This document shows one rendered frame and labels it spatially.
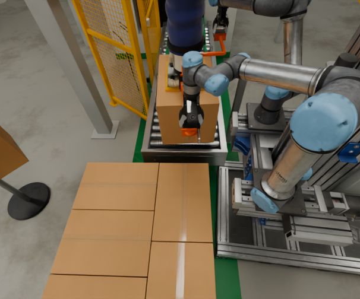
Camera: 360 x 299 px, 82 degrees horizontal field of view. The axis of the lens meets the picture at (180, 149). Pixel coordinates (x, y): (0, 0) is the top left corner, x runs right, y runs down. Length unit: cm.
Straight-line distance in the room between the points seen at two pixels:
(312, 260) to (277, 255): 25
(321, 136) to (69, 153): 257
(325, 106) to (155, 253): 123
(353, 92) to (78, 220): 159
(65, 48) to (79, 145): 116
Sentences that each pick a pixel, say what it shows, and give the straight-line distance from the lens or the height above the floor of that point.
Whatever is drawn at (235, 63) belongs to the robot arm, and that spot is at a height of 155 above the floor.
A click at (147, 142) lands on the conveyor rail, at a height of 60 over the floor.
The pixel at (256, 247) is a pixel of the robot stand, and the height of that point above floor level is 23.
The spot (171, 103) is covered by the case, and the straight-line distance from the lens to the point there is 134.
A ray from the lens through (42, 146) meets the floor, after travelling 303.
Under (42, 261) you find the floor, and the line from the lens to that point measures 235.
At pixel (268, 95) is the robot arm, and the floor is 122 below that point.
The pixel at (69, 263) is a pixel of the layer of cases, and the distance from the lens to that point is 162.
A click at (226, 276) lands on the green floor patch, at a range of 200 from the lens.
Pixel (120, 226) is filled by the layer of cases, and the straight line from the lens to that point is 155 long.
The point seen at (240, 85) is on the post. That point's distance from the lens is 196.
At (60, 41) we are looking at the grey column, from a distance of 209.
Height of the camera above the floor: 198
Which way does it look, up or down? 54 degrees down
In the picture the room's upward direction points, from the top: 3 degrees counter-clockwise
